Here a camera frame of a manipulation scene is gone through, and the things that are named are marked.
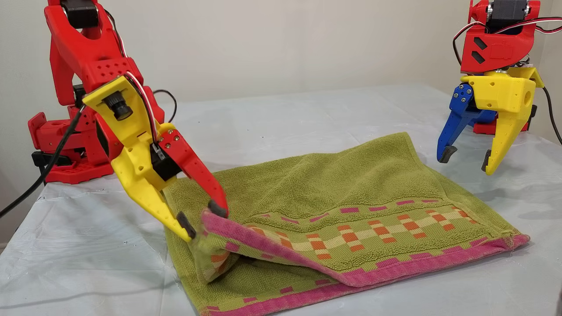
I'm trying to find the white table cover sheet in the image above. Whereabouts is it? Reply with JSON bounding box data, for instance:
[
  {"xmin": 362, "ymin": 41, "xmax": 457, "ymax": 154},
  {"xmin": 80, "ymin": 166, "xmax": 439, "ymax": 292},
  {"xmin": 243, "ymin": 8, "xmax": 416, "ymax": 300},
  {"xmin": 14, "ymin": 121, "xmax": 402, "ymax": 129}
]
[{"xmin": 0, "ymin": 83, "xmax": 562, "ymax": 316}]

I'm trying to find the black cable of blue arm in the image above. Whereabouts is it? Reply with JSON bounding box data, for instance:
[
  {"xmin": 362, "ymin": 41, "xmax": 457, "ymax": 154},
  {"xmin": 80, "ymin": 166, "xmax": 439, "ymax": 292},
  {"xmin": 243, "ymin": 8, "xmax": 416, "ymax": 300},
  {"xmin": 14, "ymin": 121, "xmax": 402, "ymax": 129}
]
[{"xmin": 541, "ymin": 86, "xmax": 562, "ymax": 146}]

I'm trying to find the black cable of red arm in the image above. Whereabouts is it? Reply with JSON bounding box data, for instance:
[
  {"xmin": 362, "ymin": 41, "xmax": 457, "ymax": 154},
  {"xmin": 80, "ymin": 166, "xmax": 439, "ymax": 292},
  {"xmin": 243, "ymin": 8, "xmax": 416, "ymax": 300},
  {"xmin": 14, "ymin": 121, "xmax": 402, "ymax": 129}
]
[{"xmin": 0, "ymin": 104, "xmax": 86, "ymax": 219}]

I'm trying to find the small camera on red arm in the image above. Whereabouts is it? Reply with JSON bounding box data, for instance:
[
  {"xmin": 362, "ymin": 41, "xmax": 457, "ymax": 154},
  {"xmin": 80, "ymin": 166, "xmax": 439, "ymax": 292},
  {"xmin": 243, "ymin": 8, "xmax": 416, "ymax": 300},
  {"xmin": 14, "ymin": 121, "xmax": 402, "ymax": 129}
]
[{"xmin": 102, "ymin": 90, "xmax": 134, "ymax": 122}]

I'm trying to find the green towel with pink border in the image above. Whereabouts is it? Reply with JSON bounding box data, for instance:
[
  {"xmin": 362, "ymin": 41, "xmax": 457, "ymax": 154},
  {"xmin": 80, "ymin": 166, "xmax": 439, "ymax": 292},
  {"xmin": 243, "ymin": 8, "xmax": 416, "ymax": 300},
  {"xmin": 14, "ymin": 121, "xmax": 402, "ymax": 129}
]
[{"xmin": 163, "ymin": 132, "xmax": 530, "ymax": 316}]

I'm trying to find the black table clamp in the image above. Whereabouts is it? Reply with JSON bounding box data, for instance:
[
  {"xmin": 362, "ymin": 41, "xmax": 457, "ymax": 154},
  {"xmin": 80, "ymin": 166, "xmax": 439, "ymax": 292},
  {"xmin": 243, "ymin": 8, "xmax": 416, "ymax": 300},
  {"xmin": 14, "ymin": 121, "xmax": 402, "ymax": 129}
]
[{"xmin": 32, "ymin": 151, "xmax": 74, "ymax": 186}]

